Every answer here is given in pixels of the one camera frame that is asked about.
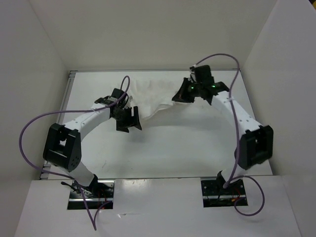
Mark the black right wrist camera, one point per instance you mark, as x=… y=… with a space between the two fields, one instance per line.
x=201 y=74

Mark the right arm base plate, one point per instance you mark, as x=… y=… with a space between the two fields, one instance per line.
x=213 y=196

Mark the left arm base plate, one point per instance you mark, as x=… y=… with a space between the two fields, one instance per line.
x=93 y=201

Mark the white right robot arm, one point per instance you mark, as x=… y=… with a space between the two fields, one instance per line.
x=254 y=141

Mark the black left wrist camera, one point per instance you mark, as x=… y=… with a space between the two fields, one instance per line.
x=117 y=95

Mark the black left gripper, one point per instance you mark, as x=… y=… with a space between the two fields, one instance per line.
x=123 y=126

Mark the white pleated skirt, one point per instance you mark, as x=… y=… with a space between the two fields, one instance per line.
x=153 y=95

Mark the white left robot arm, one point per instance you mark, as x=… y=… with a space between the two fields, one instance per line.
x=63 y=144

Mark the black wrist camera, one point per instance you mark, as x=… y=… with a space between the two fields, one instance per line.
x=201 y=74
x=117 y=95

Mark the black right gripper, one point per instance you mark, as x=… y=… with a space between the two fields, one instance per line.
x=182 y=96

